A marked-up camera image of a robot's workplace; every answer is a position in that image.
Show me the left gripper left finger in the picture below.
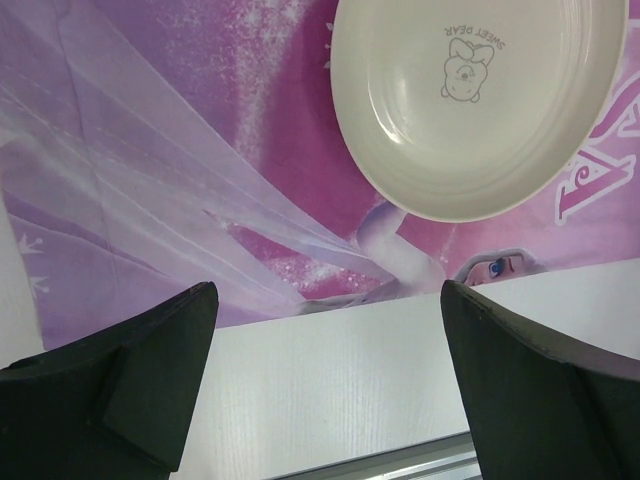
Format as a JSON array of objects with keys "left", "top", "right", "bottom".
[{"left": 1, "top": 282, "right": 219, "bottom": 479}]

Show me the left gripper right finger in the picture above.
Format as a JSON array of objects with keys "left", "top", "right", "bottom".
[{"left": 440, "top": 280, "right": 639, "bottom": 479}]

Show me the purple Elsa cloth placemat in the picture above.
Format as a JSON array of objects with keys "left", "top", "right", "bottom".
[{"left": 1, "top": 1, "right": 639, "bottom": 349}]

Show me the cream round plate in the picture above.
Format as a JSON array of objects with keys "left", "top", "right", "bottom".
[{"left": 330, "top": 1, "right": 630, "bottom": 223}]

